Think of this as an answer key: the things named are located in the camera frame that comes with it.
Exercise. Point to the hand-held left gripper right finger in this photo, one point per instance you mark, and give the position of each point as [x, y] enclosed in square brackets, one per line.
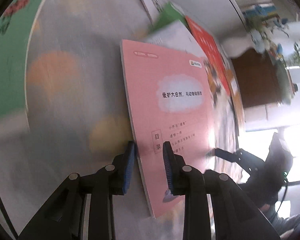
[168, 170]

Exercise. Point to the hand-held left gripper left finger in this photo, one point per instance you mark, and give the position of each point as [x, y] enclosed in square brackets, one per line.
[128, 167]

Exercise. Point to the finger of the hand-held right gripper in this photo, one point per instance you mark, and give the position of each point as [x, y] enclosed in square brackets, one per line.
[223, 153]

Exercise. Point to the pink book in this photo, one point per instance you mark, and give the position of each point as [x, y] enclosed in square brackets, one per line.
[177, 85]

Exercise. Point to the large white picture book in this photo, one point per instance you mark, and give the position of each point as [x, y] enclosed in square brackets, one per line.
[175, 37]

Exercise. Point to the green book with bird picture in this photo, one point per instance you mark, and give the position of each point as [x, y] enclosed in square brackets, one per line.
[171, 13]

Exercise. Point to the white book with robed figure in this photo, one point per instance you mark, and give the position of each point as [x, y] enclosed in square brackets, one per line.
[150, 2]

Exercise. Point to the person's right forearm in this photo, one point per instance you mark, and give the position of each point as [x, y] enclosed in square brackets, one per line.
[285, 220]

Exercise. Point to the brown wooden cabinet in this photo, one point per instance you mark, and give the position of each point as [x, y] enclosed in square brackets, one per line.
[255, 80]

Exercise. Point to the white ribbed vase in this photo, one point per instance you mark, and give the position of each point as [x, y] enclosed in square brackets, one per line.
[235, 46]

